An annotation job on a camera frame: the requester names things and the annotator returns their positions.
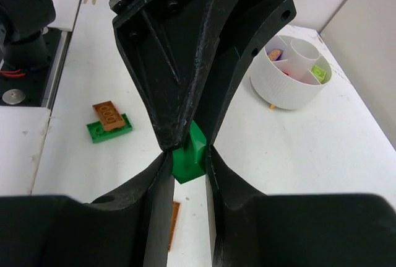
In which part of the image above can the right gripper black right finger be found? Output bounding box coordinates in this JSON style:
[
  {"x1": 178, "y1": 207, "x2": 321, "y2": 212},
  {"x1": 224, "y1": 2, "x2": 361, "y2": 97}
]
[{"x1": 205, "y1": 147, "x2": 395, "y2": 266}]

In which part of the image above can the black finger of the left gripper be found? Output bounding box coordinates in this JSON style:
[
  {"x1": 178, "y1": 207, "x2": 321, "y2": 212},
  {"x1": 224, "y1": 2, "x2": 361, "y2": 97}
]
[
  {"x1": 194, "y1": 0, "x2": 296, "y2": 143},
  {"x1": 109, "y1": 0, "x2": 226, "y2": 151}
]

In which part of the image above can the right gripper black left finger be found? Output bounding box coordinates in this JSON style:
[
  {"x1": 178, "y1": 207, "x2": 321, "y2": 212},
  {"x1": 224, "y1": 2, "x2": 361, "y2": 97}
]
[{"x1": 1, "y1": 152, "x2": 174, "y2": 266}]

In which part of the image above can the orange lego brick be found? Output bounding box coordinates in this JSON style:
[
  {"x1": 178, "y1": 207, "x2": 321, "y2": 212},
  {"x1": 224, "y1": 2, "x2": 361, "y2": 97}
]
[
  {"x1": 92, "y1": 100, "x2": 125, "y2": 131},
  {"x1": 168, "y1": 201, "x2": 181, "y2": 252}
]

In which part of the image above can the small dark green lego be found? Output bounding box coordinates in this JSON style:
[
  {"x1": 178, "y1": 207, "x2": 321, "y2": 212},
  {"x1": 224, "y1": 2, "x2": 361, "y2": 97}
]
[{"x1": 172, "y1": 121, "x2": 207, "y2": 184}]

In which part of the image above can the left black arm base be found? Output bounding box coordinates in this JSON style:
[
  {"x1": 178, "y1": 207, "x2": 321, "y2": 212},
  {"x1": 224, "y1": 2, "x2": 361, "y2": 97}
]
[{"x1": 1, "y1": 28, "x2": 71, "y2": 109}]

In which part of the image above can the white round divided container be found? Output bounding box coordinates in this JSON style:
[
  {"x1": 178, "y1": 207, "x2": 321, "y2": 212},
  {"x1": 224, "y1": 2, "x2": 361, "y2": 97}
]
[{"x1": 249, "y1": 35, "x2": 332, "y2": 110}]

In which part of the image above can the lime transparent lego brick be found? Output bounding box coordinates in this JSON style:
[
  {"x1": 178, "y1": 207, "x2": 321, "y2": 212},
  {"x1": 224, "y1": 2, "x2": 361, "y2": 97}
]
[{"x1": 311, "y1": 64, "x2": 327, "y2": 84}]

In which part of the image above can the green lego under orange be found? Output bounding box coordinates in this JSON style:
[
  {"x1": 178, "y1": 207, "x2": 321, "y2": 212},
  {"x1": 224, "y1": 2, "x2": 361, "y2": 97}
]
[{"x1": 86, "y1": 113, "x2": 133, "y2": 144}]

